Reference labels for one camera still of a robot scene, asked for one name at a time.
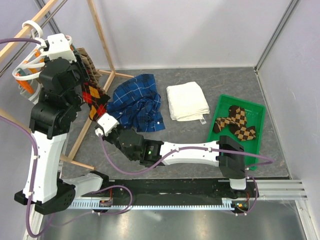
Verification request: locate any black red argyle sock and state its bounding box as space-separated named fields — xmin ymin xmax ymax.
xmin=81 ymin=82 xmax=110 ymax=122

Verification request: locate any brown yellow argyle sock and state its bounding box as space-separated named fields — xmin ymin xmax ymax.
xmin=228 ymin=105 xmax=256 ymax=142

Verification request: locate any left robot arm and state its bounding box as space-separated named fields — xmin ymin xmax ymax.
xmin=14 ymin=51 xmax=89 ymax=215

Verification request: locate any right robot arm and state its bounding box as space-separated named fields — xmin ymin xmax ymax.
xmin=95 ymin=125 xmax=247 ymax=197

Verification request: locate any white round sock hanger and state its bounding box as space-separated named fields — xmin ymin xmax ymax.
xmin=11 ymin=20 xmax=76 ymax=82

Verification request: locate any blue plaid shirt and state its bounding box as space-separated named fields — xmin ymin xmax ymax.
xmin=107 ymin=73 xmax=166 ymax=132

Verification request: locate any grey white striped sock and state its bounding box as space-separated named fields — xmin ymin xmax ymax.
xmin=18 ymin=80 xmax=42 ymax=105

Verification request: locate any white folded towel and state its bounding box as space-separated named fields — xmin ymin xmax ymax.
xmin=166 ymin=81 xmax=210 ymax=124

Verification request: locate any green plastic tray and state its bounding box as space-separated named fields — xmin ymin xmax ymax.
xmin=207 ymin=94 xmax=266 ymax=155

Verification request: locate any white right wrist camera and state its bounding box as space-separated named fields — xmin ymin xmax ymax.
xmin=95 ymin=112 xmax=119 ymax=137

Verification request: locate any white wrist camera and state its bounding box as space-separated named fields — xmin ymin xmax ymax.
xmin=95 ymin=112 xmax=119 ymax=137
xmin=47 ymin=33 xmax=77 ymax=63

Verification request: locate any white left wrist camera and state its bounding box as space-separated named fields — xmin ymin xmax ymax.
xmin=47 ymin=33 xmax=77 ymax=63

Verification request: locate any wooden drying rack frame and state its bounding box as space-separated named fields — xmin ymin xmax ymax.
xmin=0 ymin=0 xmax=135 ymax=171

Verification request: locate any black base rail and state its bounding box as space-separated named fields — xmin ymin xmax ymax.
xmin=82 ymin=178 xmax=259 ymax=208

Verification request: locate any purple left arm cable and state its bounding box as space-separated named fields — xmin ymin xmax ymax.
xmin=0 ymin=37 xmax=133 ymax=238

